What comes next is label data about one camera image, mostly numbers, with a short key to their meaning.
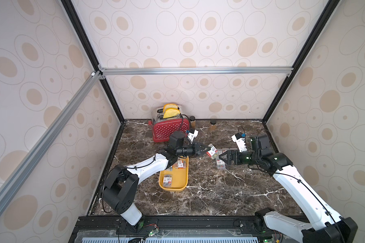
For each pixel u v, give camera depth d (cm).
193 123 110
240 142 68
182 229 73
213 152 76
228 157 65
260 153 56
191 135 76
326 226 38
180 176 89
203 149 76
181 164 92
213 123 106
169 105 100
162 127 96
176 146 66
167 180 86
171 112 97
